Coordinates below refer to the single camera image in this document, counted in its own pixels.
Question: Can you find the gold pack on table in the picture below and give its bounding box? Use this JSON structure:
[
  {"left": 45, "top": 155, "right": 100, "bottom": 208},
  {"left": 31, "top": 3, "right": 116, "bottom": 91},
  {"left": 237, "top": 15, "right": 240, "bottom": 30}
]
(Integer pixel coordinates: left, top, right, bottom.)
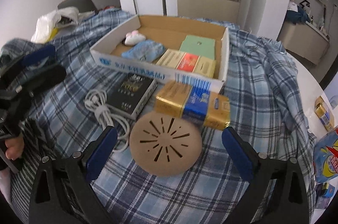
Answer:
[{"left": 315, "top": 96, "right": 335, "bottom": 132}]

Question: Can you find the red soda bottle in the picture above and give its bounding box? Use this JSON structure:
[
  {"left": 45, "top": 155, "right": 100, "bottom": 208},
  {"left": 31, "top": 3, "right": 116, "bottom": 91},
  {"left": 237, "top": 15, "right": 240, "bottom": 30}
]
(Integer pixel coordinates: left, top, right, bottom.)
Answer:
[{"left": 313, "top": 127, "right": 338, "bottom": 183}]

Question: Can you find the round beige vented disc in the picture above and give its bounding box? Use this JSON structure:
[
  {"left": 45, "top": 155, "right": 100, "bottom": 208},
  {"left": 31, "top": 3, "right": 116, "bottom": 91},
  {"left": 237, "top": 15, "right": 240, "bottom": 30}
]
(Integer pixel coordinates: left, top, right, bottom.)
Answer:
[{"left": 129, "top": 111, "right": 202, "bottom": 176}]

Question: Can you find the small blue box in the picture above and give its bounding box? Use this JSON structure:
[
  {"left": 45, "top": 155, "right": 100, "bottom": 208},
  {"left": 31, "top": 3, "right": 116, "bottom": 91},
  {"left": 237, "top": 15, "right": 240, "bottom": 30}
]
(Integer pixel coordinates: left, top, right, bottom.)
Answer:
[{"left": 315, "top": 182, "right": 335, "bottom": 209}]

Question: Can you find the white pink plush toy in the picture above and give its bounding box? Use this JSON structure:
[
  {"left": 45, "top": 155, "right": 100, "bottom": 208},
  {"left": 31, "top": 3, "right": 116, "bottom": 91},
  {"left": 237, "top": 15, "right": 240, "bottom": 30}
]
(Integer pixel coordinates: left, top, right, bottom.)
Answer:
[{"left": 124, "top": 30, "right": 146, "bottom": 47}]

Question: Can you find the white cable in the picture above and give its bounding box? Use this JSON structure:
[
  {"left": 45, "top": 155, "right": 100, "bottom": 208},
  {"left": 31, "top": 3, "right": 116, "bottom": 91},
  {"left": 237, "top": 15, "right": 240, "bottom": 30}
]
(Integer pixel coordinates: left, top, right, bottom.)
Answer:
[{"left": 83, "top": 88, "right": 131, "bottom": 153}]

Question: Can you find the white cardboard tray box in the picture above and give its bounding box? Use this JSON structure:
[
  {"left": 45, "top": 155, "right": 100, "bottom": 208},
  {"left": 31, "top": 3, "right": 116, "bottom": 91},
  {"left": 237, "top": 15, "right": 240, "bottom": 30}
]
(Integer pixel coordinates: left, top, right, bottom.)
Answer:
[{"left": 90, "top": 15, "right": 230, "bottom": 92}]

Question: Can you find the grey chair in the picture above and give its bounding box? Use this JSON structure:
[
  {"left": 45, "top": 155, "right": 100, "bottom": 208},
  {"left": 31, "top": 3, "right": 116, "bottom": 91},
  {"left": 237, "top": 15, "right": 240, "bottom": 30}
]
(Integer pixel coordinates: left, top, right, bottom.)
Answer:
[{"left": 57, "top": 0, "right": 98, "bottom": 14}]

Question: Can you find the green flat card box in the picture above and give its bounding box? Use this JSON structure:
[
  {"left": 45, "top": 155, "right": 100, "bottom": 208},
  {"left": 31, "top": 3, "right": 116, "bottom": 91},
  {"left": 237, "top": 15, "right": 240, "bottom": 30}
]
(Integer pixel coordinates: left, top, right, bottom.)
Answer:
[{"left": 179, "top": 35, "right": 215, "bottom": 60}]

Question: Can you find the blue plaid cloth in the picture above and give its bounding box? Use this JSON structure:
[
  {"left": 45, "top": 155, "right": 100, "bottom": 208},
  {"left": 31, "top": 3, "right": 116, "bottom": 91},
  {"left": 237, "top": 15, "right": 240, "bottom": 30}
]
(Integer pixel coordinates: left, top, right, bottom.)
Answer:
[{"left": 0, "top": 8, "right": 317, "bottom": 224}]

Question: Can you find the beige bathroom vanity cabinet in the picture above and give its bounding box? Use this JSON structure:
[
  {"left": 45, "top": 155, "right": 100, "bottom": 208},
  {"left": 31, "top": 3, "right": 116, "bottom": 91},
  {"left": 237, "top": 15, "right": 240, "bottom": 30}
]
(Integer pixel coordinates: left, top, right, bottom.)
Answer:
[{"left": 277, "top": 20, "right": 329, "bottom": 65}]

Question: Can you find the yellow red cigarette carton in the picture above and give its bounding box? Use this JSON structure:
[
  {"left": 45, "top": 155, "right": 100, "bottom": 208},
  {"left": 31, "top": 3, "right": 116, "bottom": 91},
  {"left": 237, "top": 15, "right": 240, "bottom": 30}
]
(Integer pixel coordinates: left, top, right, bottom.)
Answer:
[{"left": 156, "top": 49, "right": 216, "bottom": 78}]

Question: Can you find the gold blue cigarette pack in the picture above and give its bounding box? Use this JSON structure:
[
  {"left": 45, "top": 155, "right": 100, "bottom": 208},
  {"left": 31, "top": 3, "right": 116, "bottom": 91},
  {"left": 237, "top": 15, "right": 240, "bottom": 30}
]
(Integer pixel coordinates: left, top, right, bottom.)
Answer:
[{"left": 154, "top": 81, "right": 230, "bottom": 131}]

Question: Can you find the person's left hand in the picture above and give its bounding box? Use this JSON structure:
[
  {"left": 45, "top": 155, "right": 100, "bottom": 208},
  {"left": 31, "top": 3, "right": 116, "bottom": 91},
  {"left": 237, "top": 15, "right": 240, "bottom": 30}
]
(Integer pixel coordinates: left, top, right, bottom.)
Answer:
[{"left": 5, "top": 134, "right": 24, "bottom": 160}]

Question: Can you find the dark blue clothes pile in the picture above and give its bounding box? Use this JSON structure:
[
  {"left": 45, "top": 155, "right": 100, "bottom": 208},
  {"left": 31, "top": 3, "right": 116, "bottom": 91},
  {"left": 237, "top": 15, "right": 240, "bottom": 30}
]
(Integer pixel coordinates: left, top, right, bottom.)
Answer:
[{"left": 285, "top": 5, "right": 311, "bottom": 24}]

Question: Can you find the light blue tissue pack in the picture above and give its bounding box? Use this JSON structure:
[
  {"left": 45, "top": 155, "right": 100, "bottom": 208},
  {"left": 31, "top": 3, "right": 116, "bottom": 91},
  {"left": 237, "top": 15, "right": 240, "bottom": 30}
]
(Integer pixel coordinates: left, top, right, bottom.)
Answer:
[{"left": 121, "top": 40, "right": 166, "bottom": 63}]

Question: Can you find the black face box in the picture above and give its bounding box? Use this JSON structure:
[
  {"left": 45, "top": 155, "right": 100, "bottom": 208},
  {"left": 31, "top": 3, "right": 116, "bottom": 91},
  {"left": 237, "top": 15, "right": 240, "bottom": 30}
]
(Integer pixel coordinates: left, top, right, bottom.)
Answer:
[{"left": 106, "top": 73, "right": 157, "bottom": 121}]

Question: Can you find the white plastic bag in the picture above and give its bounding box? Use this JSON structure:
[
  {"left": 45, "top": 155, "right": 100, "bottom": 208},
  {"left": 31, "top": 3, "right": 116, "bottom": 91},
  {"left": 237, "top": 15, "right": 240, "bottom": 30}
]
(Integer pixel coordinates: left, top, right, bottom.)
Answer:
[{"left": 30, "top": 7, "right": 79, "bottom": 44}]

